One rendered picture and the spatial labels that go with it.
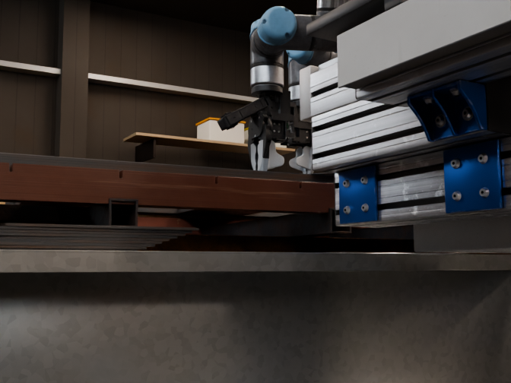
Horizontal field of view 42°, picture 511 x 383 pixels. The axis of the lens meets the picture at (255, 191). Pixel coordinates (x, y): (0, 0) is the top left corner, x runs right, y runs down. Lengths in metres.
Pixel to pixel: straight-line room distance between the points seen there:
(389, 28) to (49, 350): 0.70
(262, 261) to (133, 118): 7.30
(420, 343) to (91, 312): 0.67
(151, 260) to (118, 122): 7.27
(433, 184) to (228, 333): 0.47
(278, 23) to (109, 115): 6.87
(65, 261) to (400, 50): 0.51
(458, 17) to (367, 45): 0.14
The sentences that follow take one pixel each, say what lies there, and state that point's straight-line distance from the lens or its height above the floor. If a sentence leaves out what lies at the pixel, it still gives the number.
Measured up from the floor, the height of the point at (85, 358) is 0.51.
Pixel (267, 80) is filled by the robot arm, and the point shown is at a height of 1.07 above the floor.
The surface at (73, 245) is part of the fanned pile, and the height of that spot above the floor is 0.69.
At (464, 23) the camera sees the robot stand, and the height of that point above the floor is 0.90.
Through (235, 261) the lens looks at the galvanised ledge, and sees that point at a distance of 1.01.
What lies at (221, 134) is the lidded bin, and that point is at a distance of 7.99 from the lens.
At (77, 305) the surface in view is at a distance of 1.10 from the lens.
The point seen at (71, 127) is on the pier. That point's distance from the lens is 7.78.
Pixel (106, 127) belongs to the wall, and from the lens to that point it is 8.15.
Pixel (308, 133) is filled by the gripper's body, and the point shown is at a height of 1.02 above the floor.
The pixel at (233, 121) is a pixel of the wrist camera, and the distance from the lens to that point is 1.42.
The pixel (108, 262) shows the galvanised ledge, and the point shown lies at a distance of 0.95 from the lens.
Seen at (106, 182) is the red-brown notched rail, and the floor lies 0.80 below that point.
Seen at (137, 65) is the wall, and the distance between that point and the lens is 8.47.
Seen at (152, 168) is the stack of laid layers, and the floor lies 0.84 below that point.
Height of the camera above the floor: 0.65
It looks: 7 degrees up
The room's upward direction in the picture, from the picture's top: straight up
